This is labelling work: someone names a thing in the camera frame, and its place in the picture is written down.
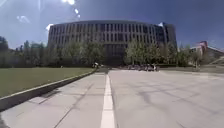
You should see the large dark grey building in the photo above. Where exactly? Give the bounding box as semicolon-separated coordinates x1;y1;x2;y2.
46;19;178;66

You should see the trees before large building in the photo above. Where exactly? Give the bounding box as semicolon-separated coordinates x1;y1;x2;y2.
0;35;204;69

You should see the row of parked vehicles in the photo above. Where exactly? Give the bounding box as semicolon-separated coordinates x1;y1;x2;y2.
119;63;161;72

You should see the grey concrete slab plaza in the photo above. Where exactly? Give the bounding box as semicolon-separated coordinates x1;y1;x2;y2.
0;68;224;128

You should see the green grass lawn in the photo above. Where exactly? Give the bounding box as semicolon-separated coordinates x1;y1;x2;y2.
0;67;96;98

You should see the red roofed building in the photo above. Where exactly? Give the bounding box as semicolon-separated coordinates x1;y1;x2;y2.
189;40;224;66

